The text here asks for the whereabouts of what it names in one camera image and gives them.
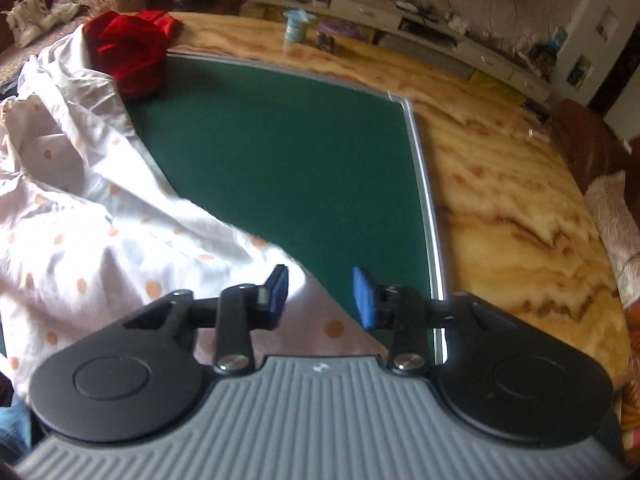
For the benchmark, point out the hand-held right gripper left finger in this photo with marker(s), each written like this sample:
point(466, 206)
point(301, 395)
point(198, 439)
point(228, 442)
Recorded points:
point(277, 297)

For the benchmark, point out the person's leg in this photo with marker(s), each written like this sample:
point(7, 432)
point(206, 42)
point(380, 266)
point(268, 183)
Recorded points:
point(12, 430)

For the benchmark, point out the small dark object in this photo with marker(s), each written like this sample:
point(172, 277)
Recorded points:
point(327, 43)

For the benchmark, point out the beige TV cabinet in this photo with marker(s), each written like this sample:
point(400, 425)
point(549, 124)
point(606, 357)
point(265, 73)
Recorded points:
point(360, 7)

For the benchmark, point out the blue white plastic cup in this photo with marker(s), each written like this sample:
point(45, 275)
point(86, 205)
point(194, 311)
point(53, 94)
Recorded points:
point(298, 25)

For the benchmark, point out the pale sofa throw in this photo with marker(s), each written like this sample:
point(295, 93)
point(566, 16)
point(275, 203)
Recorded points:
point(615, 220)

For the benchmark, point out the green table mat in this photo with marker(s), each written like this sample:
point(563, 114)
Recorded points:
point(300, 160)

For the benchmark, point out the white polka dot shirt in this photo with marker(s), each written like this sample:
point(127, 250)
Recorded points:
point(100, 210)

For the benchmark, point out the orange brown leather sofa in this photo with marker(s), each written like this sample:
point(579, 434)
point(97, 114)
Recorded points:
point(585, 135)

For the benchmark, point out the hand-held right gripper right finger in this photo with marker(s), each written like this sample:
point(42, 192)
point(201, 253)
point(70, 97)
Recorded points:
point(365, 300)

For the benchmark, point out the red garment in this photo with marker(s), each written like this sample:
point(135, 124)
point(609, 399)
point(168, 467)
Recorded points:
point(130, 50)

